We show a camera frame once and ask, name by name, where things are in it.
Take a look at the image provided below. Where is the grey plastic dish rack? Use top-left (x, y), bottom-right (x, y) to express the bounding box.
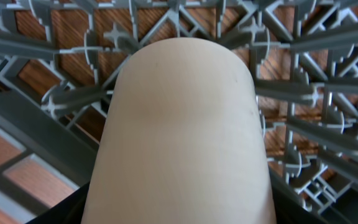
top-left (0, 1), bottom-right (358, 217)

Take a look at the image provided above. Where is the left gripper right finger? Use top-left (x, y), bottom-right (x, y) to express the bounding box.
top-left (272, 184), bottom-right (328, 224)

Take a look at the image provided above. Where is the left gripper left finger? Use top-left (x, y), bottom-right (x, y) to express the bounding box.
top-left (26, 182), bottom-right (90, 224)

